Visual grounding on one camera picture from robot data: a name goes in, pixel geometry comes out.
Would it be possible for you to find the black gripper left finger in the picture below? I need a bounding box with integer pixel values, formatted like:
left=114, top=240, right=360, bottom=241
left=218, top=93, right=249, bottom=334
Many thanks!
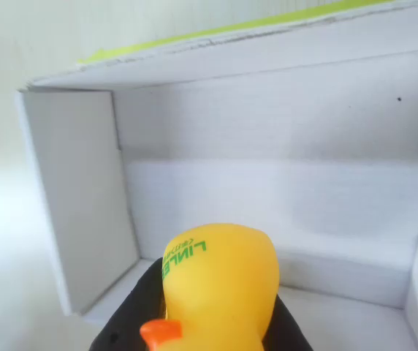
left=88, top=257, right=170, bottom=351

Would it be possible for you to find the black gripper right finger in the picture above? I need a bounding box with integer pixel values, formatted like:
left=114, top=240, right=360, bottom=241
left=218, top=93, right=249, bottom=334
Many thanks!
left=259, top=292, right=318, bottom=351

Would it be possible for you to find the yellow rubber duck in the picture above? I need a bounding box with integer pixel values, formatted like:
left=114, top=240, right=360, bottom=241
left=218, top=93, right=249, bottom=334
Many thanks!
left=139, top=222, right=280, bottom=351

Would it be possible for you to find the white cardboard box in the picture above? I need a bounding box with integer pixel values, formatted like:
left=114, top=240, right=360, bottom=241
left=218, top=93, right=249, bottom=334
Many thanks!
left=14, top=9, right=418, bottom=351

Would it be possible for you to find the yellow tape frame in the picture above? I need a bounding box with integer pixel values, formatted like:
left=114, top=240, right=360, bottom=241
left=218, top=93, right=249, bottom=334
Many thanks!
left=75, top=0, right=418, bottom=70

